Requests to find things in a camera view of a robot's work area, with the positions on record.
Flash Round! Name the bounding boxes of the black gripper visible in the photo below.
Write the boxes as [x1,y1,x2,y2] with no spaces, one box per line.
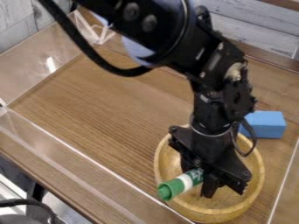
[168,119,252,199]

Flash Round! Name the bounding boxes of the green Expo marker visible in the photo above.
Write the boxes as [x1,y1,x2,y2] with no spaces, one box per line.
[158,168,203,201]

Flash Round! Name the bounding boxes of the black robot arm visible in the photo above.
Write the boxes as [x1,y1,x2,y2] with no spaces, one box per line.
[75,0,256,198]

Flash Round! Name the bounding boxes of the brown wooden bowl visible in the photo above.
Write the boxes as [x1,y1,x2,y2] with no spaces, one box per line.
[154,133,266,223]

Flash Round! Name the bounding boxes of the blue foam block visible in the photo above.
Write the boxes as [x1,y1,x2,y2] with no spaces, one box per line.
[246,111,286,139]

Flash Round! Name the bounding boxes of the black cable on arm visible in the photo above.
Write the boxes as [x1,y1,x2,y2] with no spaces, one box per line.
[36,0,156,78]

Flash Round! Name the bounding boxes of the clear acrylic barrier wall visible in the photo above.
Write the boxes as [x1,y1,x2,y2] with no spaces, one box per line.
[0,99,188,224]

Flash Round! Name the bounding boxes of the black cable bottom left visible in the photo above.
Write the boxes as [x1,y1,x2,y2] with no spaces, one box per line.
[0,198,57,224]

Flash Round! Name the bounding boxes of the clear acrylic corner bracket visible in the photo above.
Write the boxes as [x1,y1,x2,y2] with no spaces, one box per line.
[74,10,116,46]

